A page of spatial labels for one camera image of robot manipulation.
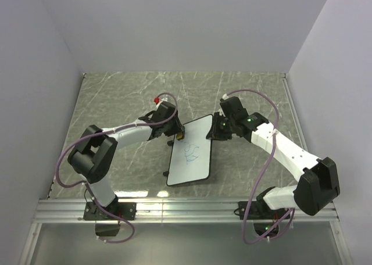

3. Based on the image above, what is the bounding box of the yellow black whiteboard eraser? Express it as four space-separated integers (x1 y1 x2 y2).
176 132 184 140

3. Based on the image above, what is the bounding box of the white whiteboard black frame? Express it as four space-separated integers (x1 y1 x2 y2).
166 114 213 187

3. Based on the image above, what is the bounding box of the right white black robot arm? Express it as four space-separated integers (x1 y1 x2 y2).
206 112 340 220

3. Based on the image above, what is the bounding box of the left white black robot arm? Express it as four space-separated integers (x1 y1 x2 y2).
67 98 185 220

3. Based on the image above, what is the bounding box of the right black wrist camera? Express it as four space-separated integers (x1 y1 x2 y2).
220 96 249 121

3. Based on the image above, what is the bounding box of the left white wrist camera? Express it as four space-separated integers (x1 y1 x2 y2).
153 96 168 107

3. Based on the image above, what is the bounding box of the aluminium right side rail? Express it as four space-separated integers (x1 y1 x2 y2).
280 73 308 151

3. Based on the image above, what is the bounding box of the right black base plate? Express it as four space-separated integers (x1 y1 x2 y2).
233 201 290 220

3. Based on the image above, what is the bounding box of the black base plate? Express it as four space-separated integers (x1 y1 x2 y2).
233 201 290 220
83 202 137 221

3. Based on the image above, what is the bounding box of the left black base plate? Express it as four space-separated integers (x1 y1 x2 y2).
83 202 137 221

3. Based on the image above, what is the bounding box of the aluminium rail front frame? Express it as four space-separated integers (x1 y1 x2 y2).
20 198 352 264

